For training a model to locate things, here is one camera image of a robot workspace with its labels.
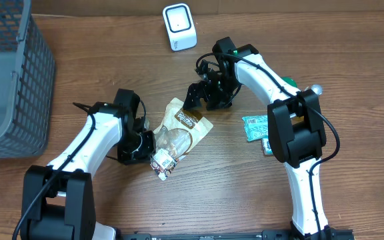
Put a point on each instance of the grey plastic mesh basket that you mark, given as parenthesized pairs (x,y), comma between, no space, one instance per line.
(27,79)

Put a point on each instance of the yellow liquid bottle silver cap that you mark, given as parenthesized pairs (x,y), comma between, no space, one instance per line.
(317,89)

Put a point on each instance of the green lid white jar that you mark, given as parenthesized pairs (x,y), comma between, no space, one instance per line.
(290,81)

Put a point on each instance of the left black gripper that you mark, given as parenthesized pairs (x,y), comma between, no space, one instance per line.
(142,146)

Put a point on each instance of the teal white snack packet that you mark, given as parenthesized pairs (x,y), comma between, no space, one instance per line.
(256,127)

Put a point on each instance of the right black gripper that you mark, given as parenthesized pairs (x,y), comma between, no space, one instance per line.
(206,86)

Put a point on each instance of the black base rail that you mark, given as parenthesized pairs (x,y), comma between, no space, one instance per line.
(205,236)

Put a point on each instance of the white barcode scanner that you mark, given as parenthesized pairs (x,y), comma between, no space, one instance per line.
(180,27)

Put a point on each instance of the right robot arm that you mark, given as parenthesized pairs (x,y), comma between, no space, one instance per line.
(296,125)

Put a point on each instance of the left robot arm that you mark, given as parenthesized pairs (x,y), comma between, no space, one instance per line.
(58,200)

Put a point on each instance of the brown snack packet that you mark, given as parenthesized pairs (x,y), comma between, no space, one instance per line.
(179,132)

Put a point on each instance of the small teal white packet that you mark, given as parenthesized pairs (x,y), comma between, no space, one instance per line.
(266,146)

